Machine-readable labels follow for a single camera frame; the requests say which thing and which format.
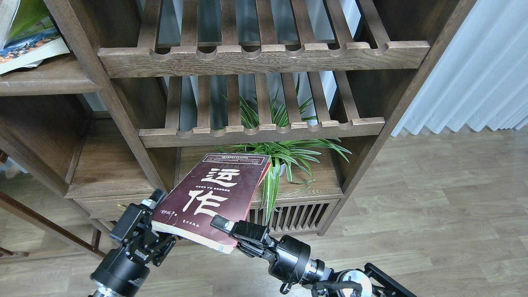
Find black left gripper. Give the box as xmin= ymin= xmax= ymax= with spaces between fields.
xmin=90 ymin=189 xmax=177 ymax=297

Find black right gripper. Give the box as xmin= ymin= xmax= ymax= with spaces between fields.
xmin=210 ymin=215 xmax=334 ymax=295

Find maroon book white characters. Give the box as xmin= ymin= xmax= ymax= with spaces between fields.
xmin=151 ymin=153 xmax=270 ymax=254

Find colourful 300 paperback book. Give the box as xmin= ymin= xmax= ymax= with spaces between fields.
xmin=0 ymin=16 xmax=70 ymax=74

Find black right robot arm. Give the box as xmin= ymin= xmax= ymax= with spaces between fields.
xmin=210 ymin=215 xmax=413 ymax=297

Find white plant pot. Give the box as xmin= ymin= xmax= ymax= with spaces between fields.
xmin=271 ymin=163 xmax=285 ymax=178

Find green spider plant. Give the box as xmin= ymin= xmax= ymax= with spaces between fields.
xmin=216 ymin=89 xmax=351 ymax=224

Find dark wooden bookshelf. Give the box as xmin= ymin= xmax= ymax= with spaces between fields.
xmin=1 ymin=0 xmax=475 ymax=235

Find white pleated curtain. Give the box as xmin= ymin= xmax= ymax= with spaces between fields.
xmin=392 ymin=0 xmax=528 ymax=137

